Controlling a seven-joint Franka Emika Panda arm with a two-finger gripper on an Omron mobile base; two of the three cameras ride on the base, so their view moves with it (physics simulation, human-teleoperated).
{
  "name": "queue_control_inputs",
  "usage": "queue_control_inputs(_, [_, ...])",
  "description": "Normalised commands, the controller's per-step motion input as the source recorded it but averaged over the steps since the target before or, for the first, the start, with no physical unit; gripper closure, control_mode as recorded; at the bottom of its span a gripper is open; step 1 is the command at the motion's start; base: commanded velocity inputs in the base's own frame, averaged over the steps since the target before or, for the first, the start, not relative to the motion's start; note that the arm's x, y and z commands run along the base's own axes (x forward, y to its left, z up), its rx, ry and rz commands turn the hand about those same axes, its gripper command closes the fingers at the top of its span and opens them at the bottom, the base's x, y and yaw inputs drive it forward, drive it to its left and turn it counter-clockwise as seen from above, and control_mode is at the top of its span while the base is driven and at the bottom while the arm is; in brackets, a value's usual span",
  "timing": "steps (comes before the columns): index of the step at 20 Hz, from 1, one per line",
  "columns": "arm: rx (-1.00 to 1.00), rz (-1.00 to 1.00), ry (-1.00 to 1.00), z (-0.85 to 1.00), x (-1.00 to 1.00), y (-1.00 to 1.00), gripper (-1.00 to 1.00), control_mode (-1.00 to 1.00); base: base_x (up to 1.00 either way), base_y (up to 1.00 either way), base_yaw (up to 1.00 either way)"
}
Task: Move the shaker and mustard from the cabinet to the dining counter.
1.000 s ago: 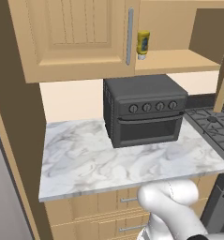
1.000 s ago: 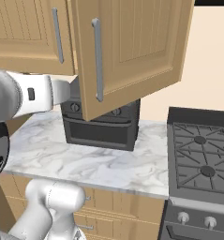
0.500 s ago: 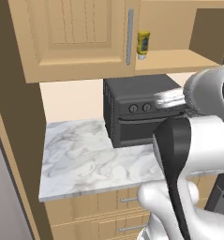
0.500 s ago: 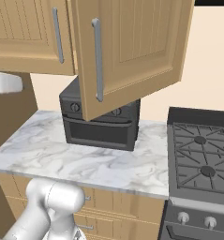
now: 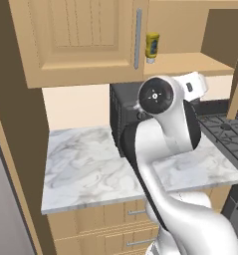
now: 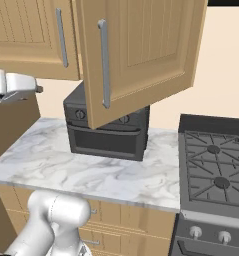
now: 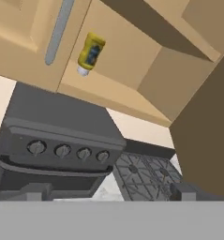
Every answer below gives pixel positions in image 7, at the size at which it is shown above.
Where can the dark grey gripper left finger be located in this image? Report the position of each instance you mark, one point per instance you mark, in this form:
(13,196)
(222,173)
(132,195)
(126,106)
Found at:
(37,192)

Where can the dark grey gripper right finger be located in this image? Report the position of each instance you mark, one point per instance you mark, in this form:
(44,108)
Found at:
(187,193)

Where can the tan cabinet door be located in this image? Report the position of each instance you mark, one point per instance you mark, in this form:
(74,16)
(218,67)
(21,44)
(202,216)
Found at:
(207,131)
(19,37)

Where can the yellow mustard bottle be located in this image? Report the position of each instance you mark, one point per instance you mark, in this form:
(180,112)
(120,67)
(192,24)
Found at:
(91,52)

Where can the dark grey stove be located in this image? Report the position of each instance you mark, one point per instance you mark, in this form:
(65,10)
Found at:
(69,181)

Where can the grey stove knob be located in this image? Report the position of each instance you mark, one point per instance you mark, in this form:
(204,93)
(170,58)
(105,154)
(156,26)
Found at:
(37,147)
(84,154)
(62,151)
(102,156)

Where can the tan open wall cabinet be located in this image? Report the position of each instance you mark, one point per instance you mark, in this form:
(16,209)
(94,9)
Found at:
(122,65)

